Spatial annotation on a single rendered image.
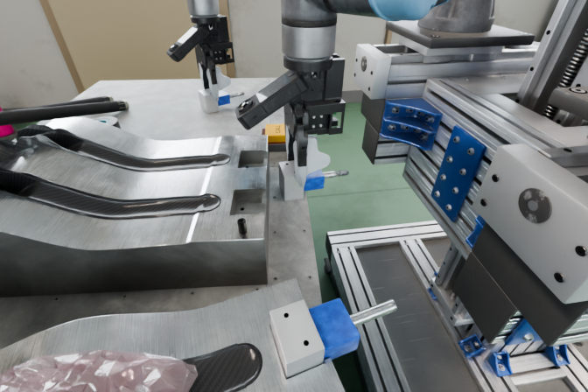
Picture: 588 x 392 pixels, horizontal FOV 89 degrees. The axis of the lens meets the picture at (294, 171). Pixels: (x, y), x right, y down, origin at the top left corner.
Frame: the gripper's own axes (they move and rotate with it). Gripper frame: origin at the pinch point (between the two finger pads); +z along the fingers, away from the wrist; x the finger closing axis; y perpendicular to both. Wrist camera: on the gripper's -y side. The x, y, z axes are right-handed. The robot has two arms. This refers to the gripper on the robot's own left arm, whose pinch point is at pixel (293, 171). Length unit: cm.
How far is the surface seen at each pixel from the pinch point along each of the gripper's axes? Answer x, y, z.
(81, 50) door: 239, -115, 26
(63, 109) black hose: 37, -49, -1
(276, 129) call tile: 19.1, 0.3, 0.9
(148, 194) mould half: -5.8, -23.0, -3.8
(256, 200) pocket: -9.0, -7.9, -2.1
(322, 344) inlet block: -31.3, -5.1, -3.6
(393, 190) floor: 83, 84, 85
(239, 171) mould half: -4.2, -9.8, -4.4
